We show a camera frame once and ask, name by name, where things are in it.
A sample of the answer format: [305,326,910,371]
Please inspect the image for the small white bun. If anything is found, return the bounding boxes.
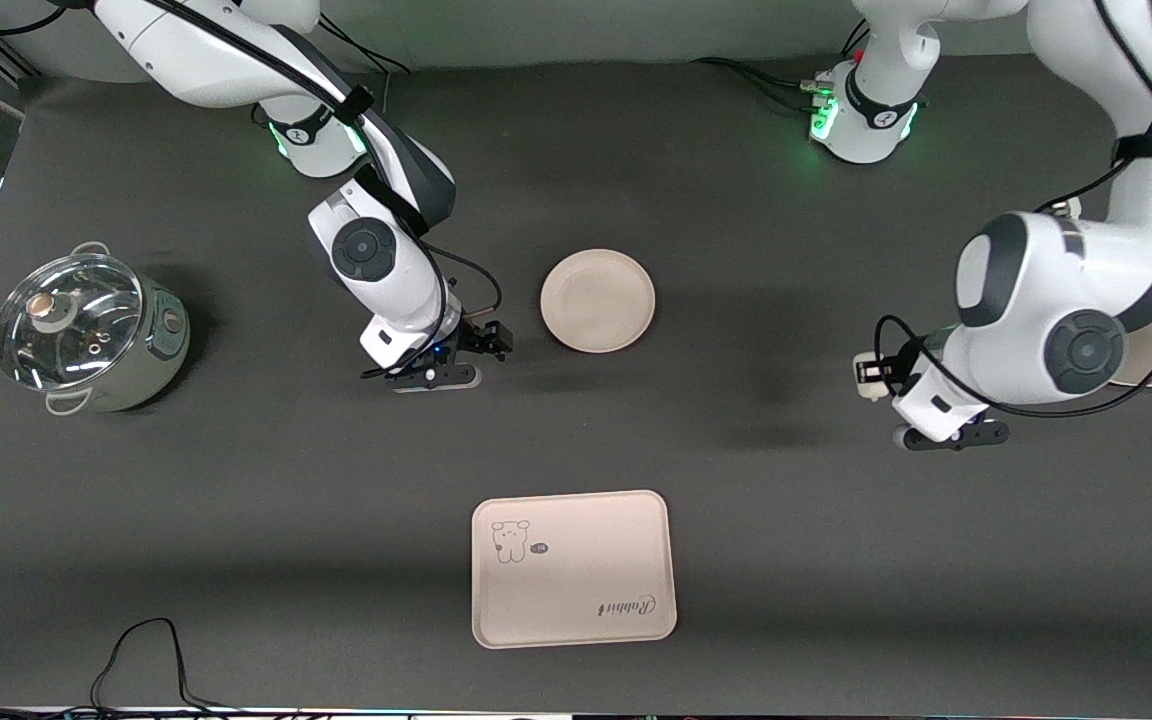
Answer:
[853,351,889,402]

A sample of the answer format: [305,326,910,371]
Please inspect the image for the black right base cables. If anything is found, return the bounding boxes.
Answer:
[312,14,414,111]

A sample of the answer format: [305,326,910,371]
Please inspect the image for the black base cables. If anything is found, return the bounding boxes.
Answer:
[690,18,872,113]
[312,14,414,111]

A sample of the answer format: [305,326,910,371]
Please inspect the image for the black looped floor cable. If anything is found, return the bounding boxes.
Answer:
[0,617,267,720]

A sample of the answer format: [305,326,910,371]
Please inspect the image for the round beige plate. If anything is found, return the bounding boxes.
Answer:
[540,248,657,354]

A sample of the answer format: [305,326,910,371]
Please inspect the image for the stainless steel pot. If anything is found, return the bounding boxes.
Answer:
[0,242,192,416]

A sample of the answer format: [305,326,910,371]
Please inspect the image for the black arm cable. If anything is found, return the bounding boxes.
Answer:
[61,0,504,381]
[874,0,1152,421]

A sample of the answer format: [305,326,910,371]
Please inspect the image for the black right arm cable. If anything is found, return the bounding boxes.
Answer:
[61,0,504,381]

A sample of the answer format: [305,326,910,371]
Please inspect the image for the beige rectangular bear-print tray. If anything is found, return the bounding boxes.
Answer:
[471,489,679,650]

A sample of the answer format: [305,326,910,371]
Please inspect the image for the black left base cables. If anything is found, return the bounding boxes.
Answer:
[690,18,872,113]

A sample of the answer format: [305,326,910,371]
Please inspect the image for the glass pot lid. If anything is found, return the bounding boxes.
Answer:
[0,254,147,392]

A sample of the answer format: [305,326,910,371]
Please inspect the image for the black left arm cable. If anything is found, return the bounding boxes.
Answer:
[874,0,1152,421]

